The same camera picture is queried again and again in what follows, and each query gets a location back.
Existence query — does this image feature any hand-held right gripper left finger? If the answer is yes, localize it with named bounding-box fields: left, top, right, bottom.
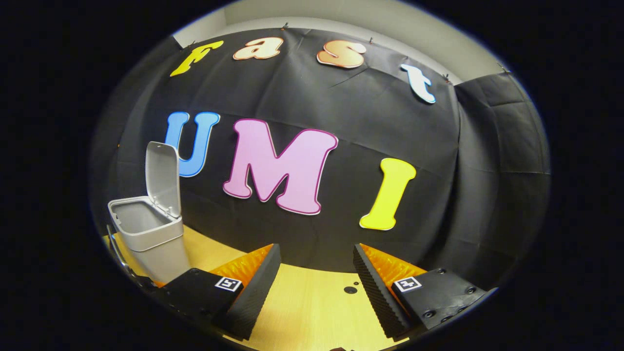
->
left=149, top=244, right=282, bottom=342

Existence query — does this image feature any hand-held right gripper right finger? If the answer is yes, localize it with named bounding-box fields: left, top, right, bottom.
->
left=353, top=244, right=488, bottom=342

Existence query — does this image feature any white desktop garbage bin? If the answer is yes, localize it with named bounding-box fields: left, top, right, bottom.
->
left=107, top=141, right=192, bottom=284

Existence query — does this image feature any wooden desktop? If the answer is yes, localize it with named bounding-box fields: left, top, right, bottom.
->
left=102, top=224, right=439, bottom=351

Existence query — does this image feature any black backdrop cloth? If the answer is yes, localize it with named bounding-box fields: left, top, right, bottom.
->
left=90, top=27, right=551, bottom=293

